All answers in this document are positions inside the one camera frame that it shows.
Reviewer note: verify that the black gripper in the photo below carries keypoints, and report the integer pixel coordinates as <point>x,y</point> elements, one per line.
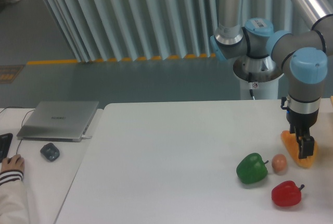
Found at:
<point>300,124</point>

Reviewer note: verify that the white striped sleeve forearm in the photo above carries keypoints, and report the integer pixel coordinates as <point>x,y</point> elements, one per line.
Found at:
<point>14,202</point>

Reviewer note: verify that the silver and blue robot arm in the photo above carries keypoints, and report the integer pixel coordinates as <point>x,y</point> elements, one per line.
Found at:
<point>301,58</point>

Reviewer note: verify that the green bell pepper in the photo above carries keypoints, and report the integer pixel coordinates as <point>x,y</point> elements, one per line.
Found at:
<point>252,169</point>

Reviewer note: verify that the red bell pepper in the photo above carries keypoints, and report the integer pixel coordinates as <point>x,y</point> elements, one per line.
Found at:
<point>287,194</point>

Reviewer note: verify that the person's hand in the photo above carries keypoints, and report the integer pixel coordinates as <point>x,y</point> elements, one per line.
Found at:
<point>12,168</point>

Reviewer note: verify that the orange bread loaf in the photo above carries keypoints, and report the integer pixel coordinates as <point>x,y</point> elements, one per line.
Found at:
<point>291,145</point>

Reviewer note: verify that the brown egg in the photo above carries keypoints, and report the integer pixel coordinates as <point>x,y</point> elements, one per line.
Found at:
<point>279,163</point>

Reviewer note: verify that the white pleated curtain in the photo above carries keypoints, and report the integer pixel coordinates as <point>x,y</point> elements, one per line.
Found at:
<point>136,29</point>

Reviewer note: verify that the silver closed laptop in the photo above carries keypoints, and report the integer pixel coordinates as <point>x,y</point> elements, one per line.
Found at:
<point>59,121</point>

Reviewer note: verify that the black keyboard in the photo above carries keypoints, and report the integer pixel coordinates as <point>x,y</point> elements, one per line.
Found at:
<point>5,142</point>

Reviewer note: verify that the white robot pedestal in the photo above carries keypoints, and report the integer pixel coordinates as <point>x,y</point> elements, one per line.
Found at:
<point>258,78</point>

